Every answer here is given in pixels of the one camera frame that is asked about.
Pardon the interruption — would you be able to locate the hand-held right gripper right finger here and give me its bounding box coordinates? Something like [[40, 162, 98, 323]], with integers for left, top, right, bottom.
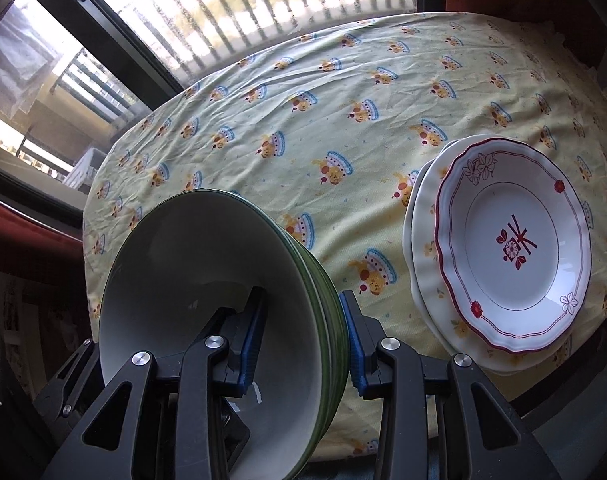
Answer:
[[338, 289, 560, 480]]

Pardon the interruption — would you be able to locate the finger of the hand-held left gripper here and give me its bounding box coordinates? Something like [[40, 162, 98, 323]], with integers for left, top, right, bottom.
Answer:
[[32, 338, 102, 433]]

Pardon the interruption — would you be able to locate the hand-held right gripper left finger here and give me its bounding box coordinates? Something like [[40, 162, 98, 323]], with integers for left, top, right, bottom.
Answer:
[[42, 287, 268, 480]]

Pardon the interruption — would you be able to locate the green floral ceramic bowl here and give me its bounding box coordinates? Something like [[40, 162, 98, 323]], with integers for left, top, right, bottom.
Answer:
[[234, 192, 341, 461], [278, 230, 349, 431], [98, 189, 334, 480]]

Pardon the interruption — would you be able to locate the white ruffled rim plate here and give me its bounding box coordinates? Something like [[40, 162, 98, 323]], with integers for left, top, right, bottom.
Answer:
[[402, 133, 574, 376]]

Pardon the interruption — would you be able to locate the white plate with red rim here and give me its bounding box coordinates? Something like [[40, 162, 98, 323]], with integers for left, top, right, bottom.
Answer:
[[435, 136, 593, 356]]

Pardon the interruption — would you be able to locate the white air conditioner unit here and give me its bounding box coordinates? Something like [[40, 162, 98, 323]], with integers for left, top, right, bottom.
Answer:
[[64, 147, 107, 193]]

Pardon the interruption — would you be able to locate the yellow printed tablecloth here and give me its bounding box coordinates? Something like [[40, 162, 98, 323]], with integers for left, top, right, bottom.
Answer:
[[82, 10, 607, 448]]

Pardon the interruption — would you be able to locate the balcony railing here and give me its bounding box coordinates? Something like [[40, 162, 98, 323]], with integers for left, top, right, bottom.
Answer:
[[48, 0, 414, 121]]

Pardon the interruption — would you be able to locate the dark window frame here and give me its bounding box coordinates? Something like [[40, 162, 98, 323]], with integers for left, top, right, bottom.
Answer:
[[0, 0, 449, 221]]

